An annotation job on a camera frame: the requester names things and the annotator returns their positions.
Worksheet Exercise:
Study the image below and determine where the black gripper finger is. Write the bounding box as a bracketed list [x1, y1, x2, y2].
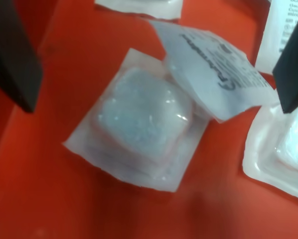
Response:
[0, 0, 44, 114]
[272, 4, 298, 115]

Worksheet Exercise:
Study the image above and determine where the white gauze bandage pack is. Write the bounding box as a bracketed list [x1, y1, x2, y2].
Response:
[254, 0, 298, 75]
[62, 47, 210, 194]
[149, 19, 280, 124]
[93, 0, 184, 21]
[242, 101, 298, 203]

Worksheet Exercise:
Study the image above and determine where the red plastic crate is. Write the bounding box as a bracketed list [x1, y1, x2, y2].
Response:
[0, 0, 298, 239]

